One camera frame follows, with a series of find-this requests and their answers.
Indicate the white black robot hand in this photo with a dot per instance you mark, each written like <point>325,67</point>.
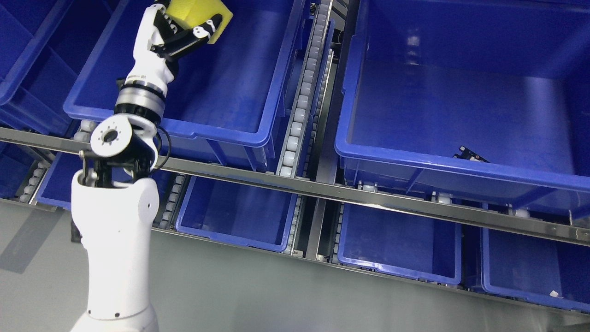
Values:
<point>159,45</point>

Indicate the yellow foam block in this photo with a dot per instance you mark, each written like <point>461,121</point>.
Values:
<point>190,13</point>

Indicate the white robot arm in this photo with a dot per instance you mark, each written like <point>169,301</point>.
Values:
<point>113,204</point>

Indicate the blue plastic bin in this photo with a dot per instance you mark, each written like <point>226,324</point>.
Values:
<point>540,271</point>
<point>237,214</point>
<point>55,189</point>
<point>229,102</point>
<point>44,45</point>
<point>486,100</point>
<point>400,244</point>

